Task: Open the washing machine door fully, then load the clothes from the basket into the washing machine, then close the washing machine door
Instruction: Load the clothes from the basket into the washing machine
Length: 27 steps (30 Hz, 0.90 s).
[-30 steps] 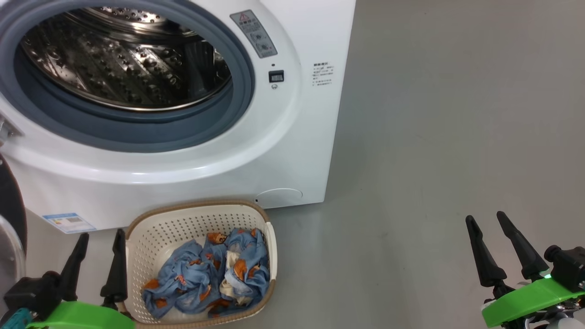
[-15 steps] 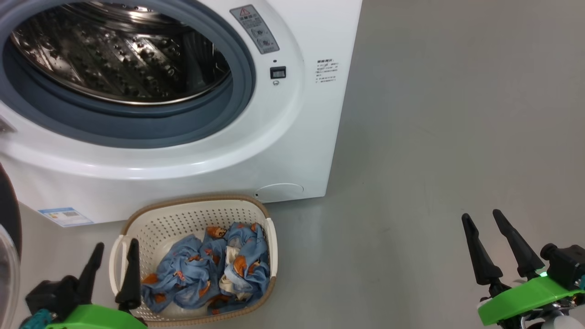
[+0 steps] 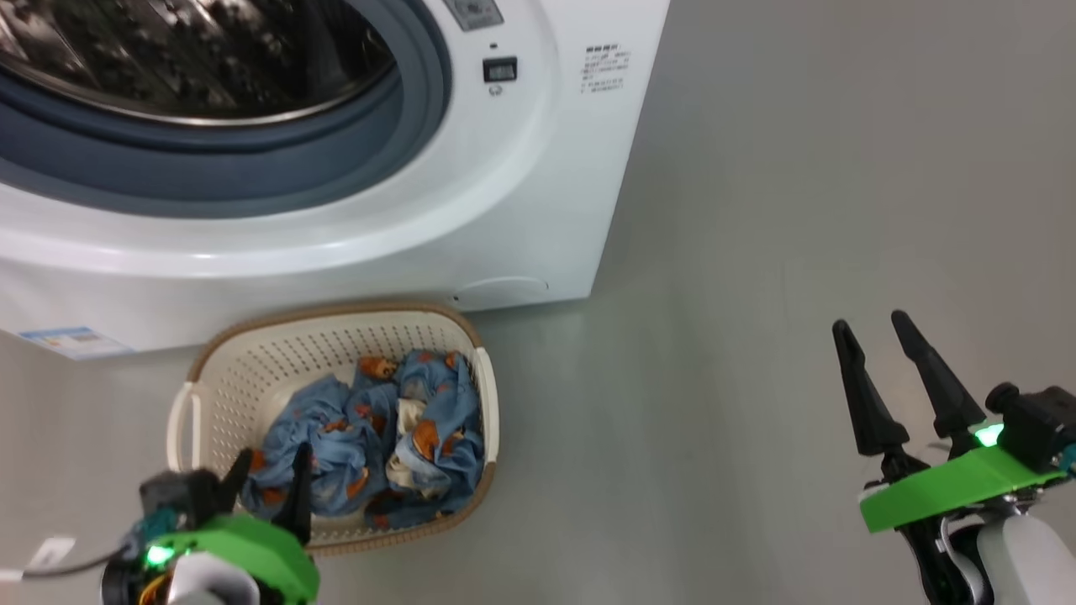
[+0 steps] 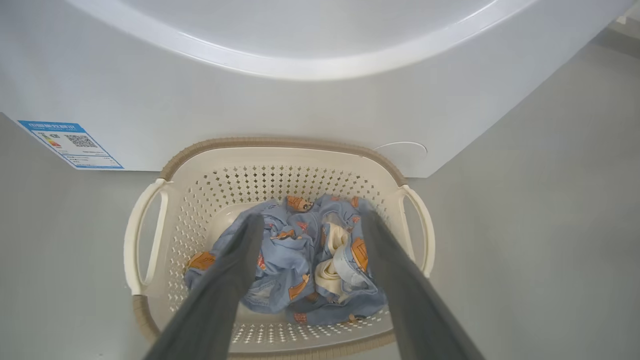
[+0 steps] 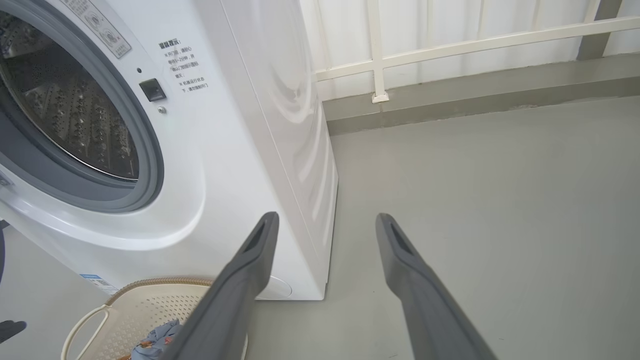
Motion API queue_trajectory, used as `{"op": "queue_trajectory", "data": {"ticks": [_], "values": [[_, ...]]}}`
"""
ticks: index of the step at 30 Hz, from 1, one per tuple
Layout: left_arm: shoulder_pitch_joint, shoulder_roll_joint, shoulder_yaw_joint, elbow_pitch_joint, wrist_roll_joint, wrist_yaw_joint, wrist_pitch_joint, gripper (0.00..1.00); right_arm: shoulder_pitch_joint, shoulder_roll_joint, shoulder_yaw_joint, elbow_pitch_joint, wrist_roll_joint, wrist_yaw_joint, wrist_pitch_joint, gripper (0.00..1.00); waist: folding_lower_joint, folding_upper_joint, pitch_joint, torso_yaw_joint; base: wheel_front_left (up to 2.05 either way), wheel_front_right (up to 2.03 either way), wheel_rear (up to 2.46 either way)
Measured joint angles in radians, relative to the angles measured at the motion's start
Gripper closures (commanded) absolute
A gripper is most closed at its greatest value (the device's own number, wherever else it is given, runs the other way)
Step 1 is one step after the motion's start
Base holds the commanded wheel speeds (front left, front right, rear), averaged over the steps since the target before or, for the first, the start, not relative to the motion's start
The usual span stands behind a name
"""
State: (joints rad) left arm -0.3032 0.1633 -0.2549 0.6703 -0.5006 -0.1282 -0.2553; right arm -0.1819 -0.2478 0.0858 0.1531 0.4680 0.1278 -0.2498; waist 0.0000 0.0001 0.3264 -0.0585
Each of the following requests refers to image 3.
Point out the blue energy label sticker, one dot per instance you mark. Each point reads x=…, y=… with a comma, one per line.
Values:
x=71, y=340

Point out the blue garment with orange print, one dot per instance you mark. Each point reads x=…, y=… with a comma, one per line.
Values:
x=328, y=437

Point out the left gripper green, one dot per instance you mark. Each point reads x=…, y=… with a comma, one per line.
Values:
x=269, y=559

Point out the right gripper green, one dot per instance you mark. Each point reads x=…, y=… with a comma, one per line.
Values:
x=950, y=487

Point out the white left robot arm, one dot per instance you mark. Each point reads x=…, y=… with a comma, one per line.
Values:
x=206, y=584

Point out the cream perforated laundry basket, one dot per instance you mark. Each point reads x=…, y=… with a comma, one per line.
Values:
x=277, y=353

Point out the blue garment with white lining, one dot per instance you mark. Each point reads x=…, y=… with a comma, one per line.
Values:
x=437, y=437

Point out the white front-load washing machine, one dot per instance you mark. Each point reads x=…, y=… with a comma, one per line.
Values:
x=504, y=193

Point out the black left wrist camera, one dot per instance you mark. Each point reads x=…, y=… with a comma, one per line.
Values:
x=181, y=500

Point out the round white filter cover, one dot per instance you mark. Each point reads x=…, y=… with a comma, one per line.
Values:
x=500, y=294

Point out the small printed text label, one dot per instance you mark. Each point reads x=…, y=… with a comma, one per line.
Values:
x=605, y=67

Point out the clothes inside washer drum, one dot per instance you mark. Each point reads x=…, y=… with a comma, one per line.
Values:
x=168, y=59

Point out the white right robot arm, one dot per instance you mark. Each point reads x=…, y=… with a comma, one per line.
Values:
x=1025, y=563

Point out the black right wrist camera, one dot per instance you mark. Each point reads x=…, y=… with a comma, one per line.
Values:
x=1034, y=424

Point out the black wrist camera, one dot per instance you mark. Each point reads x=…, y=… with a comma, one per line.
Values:
x=1034, y=424
x=181, y=500

